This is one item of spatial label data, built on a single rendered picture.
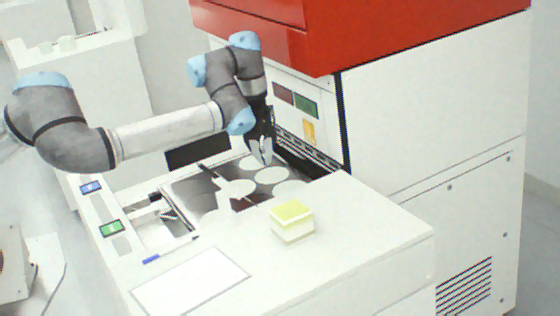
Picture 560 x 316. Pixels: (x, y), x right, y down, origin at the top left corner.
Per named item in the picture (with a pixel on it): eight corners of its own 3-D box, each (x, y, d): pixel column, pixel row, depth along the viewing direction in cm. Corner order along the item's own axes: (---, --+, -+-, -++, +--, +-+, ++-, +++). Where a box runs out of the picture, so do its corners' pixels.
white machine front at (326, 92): (232, 124, 220) (212, 23, 201) (355, 212, 154) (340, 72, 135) (225, 126, 218) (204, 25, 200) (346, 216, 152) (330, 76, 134)
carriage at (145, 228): (149, 208, 166) (147, 199, 165) (193, 270, 136) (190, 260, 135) (123, 218, 163) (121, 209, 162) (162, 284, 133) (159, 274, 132)
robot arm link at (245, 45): (220, 36, 141) (249, 27, 144) (228, 77, 146) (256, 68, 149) (233, 41, 135) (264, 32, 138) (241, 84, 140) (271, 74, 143)
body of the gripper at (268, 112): (277, 124, 156) (270, 83, 150) (273, 137, 148) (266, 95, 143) (250, 126, 157) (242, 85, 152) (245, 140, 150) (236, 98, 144)
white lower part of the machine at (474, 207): (384, 229, 282) (372, 75, 245) (516, 323, 216) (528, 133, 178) (260, 289, 256) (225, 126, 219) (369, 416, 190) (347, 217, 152)
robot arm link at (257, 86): (263, 79, 141) (231, 82, 142) (266, 96, 143) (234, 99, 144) (267, 69, 147) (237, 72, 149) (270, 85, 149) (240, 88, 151)
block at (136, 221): (156, 212, 157) (153, 203, 156) (159, 217, 155) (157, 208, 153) (128, 223, 154) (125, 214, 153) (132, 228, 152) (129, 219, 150)
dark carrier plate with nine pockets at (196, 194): (264, 149, 179) (264, 147, 179) (322, 191, 151) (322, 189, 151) (162, 188, 166) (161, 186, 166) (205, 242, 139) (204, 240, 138)
